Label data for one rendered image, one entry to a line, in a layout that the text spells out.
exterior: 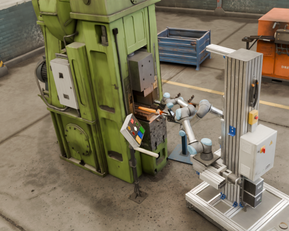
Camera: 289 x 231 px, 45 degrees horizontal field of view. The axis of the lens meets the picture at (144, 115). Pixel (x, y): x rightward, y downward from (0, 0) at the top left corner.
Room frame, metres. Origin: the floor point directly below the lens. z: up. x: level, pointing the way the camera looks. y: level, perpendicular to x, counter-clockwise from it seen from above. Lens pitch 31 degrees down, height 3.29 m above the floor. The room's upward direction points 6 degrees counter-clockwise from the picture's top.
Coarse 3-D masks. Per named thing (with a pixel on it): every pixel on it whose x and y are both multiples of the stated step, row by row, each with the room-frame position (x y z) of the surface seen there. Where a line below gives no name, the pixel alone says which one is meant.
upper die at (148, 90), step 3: (150, 87) 3.99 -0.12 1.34; (132, 90) 4.00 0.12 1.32; (135, 90) 3.96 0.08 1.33; (144, 90) 3.89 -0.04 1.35; (147, 90) 3.94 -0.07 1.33; (150, 90) 3.99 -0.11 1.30; (135, 93) 3.97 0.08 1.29; (138, 93) 3.94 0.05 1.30; (141, 93) 3.90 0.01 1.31; (144, 93) 3.89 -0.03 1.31; (147, 93) 3.93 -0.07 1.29; (144, 96) 3.88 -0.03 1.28
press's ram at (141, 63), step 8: (128, 56) 4.04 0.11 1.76; (136, 56) 4.01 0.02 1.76; (144, 56) 3.98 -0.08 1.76; (152, 56) 4.07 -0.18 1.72; (136, 64) 3.86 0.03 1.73; (144, 64) 3.94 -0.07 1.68; (152, 64) 4.06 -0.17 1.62; (136, 72) 3.87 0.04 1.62; (144, 72) 3.92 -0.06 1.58; (152, 72) 4.04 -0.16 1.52; (136, 80) 3.88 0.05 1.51; (144, 80) 3.91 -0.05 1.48; (152, 80) 4.03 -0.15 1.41; (136, 88) 3.89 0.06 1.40; (144, 88) 3.90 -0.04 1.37
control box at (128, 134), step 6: (132, 114) 3.62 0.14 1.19; (126, 120) 3.52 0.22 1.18; (132, 120) 3.52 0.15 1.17; (126, 126) 3.34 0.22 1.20; (132, 126) 3.43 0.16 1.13; (138, 126) 3.53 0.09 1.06; (126, 132) 3.30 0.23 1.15; (132, 132) 3.34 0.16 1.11; (126, 138) 3.30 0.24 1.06; (132, 138) 3.29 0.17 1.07; (132, 144) 3.29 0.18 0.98; (138, 144) 3.27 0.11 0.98
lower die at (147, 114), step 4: (136, 104) 4.21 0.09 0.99; (136, 108) 4.11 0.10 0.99; (148, 108) 4.07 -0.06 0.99; (152, 108) 4.06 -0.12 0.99; (136, 112) 4.02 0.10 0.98; (144, 112) 3.98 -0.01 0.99; (148, 112) 3.97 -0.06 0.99; (152, 112) 3.98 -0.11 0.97; (140, 116) 3.94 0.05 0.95; (144, 116) 3.90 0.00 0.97; (148, 116) 3.91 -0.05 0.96
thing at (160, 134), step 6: (138, 120) 3.93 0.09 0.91; (150, 120) 3.89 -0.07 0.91; (162, 120) 4.04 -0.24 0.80; (144, 126) 3.87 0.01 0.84; (150, 126) 3.83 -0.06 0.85; (156, 126) 3.93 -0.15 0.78; (162, 126) 4.03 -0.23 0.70; (144, 132) 3.91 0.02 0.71; (156, 132) 3.92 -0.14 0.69; (162, 132) 4.03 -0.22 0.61; (144, 138) 3.92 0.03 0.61; (150, 138) 3.82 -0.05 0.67; (156, 138) 3.91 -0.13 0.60; (162, 138) 4.02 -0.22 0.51; (144, 144) 3.91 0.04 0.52; (150, 144) 3.82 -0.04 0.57; (156, 144) 3.90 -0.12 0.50
